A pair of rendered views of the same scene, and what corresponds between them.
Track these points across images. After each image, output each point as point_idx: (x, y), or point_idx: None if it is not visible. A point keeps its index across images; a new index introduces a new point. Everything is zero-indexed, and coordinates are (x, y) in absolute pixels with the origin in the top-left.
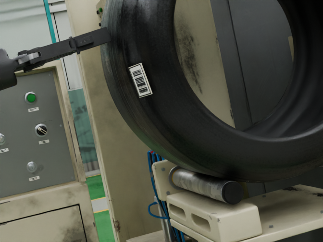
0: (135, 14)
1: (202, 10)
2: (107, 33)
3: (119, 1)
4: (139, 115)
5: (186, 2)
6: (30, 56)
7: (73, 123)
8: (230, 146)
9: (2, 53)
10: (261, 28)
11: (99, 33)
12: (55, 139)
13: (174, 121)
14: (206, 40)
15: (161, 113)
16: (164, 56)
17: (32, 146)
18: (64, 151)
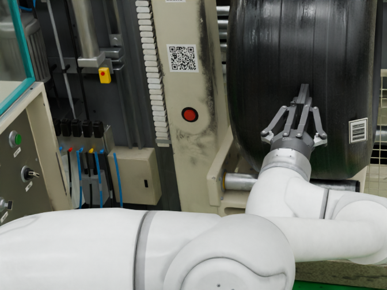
0: (358, 76)
1: (214, 12)
2: (308, 89)
3: (336, 63)
4: (330, 155)
5: (209, 7)
6: (326, 140)
7: (60, 153)
8: (370, 157)
9: (304, 144)
10: None
11: (307, 92)
12: (35, 177)
13: (362, 153)
14: (216, 41)
15: (357, 150)
16: (369, 106)
17: (22, 197)
18: (42, 187)
